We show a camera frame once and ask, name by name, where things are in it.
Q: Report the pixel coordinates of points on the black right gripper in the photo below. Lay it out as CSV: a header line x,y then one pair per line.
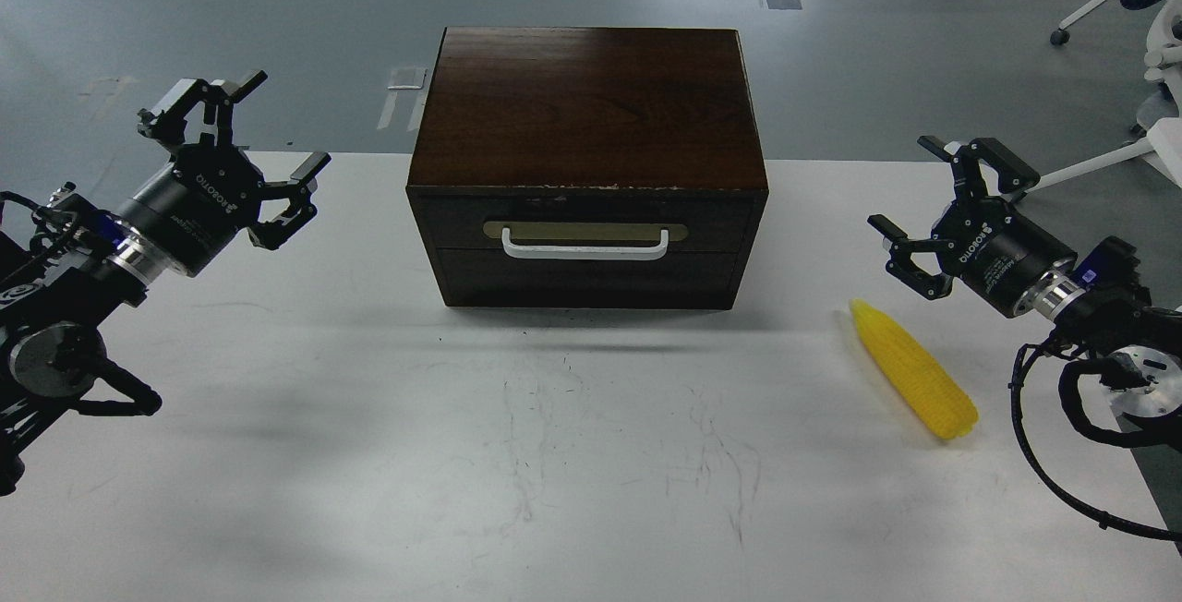
x,y
995,250

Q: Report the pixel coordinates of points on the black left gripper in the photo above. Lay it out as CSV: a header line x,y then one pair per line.
x,y
193,207

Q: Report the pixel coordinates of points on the yellow corn cob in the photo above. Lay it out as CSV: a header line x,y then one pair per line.
x,y
925,386

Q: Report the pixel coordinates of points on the wooden drawer with white handle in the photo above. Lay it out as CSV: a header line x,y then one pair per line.
x,y
692,224

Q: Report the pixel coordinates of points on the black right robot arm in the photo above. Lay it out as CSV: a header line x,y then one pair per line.
x,y
1119,385

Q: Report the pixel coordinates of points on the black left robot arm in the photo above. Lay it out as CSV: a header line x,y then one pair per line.
x,y
83,262

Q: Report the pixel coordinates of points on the dark wooden drawer cabinet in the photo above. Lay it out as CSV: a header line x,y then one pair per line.
x,y
604,111

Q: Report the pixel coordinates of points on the white office chair base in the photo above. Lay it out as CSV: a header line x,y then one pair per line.
x,y
1077,105

